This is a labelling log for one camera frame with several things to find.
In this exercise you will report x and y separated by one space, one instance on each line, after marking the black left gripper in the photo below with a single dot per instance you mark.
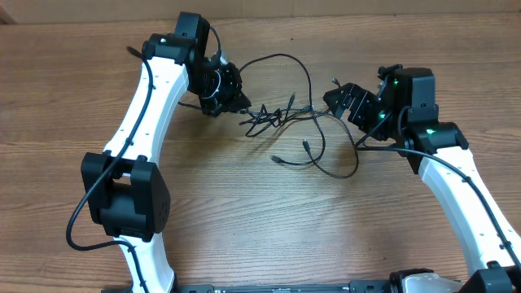
233 98

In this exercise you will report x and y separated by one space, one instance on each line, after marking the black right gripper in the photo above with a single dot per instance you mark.
361 100

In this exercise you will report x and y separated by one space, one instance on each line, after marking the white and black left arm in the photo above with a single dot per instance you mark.
124 189

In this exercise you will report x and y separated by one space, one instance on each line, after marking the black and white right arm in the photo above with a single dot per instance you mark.
404 117

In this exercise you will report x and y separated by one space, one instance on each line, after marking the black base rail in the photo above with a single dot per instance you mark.
358 286

